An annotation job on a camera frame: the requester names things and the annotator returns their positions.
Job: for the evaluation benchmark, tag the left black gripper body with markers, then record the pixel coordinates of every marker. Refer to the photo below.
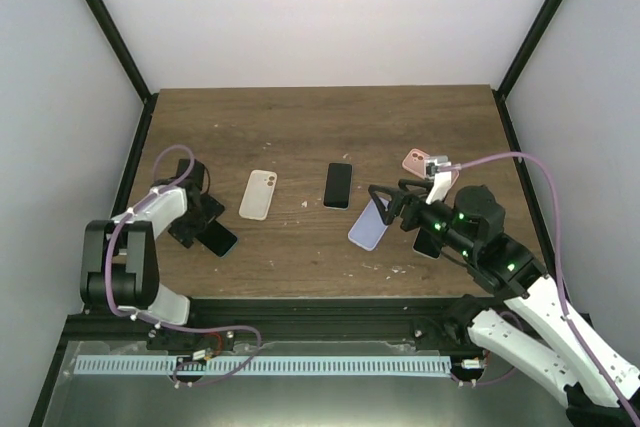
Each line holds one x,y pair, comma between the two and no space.
195,220

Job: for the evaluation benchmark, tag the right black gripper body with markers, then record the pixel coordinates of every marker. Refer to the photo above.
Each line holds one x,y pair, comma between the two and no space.
414,203

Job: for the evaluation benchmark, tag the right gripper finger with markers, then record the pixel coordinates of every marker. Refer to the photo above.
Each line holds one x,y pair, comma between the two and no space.
416,187
386,201

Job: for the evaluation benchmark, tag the teal-edged black phone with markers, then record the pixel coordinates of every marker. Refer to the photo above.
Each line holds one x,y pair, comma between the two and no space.
218,239

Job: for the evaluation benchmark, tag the lavender phone case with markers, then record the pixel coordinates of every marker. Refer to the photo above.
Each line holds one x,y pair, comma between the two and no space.
369,228

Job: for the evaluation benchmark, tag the beige phone case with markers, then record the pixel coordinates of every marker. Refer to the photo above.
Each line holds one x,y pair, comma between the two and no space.
258,194

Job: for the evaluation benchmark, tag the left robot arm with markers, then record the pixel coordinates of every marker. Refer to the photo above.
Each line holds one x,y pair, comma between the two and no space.
120,263

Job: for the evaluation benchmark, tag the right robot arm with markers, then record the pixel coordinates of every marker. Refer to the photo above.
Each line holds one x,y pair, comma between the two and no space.
594,384

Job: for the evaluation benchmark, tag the pink phone case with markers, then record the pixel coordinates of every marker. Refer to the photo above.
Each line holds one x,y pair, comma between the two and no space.
416,162

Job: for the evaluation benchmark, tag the metal sheet plate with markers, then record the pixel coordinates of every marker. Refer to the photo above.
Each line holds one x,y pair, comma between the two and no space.
129,400

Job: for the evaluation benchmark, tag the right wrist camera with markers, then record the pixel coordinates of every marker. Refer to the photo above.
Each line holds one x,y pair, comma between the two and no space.
437,172

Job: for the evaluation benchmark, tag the light blue slotted cable duct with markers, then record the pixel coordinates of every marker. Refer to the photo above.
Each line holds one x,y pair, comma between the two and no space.
409,366

